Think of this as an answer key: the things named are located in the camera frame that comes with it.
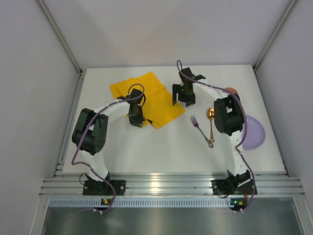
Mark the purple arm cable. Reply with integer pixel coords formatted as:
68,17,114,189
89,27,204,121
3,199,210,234
176,60,257,212
70,83,146,212

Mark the slotted grey cable duct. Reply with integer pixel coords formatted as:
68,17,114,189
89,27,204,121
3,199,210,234
49,197,246,208

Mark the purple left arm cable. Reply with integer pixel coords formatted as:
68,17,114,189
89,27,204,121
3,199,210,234
70,83,146,212

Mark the right aluminium corner post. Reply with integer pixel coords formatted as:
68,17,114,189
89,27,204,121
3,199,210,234
252,0,299,72

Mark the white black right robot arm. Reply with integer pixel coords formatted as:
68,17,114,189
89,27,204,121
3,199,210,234
172,65,253,189

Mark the lavender plastic plate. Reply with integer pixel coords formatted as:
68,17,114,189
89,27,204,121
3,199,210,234
242,115,266,150

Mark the left aluminium corner post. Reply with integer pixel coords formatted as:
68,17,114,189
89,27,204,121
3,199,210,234
35,0,84,178

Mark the aluminium table frame rail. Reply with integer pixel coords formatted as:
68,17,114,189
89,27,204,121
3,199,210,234
39,173,305,197

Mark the iridescent rainbow fork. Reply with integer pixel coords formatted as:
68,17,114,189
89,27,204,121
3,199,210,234
190,116,214,148

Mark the gold ornate spoon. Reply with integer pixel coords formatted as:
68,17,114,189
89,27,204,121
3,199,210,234
207,108,215,143

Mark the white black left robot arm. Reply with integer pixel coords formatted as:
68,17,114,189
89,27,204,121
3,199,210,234
71,88,146,182

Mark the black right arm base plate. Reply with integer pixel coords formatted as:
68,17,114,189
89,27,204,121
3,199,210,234
211,180,254,197

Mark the aluminium corner post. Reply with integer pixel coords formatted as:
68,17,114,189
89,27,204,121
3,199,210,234
35,0,84,178
252,0,299,72

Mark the yellow Pikachu placemat cloth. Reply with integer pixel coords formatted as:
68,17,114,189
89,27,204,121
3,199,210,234
110,72,185,129

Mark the pink plastic cup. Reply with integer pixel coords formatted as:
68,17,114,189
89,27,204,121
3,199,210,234
224,87,238,95

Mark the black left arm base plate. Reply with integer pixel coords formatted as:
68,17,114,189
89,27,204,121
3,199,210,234
83,180,126,196

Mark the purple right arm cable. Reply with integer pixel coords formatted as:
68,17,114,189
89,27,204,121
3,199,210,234
176,60,257,212

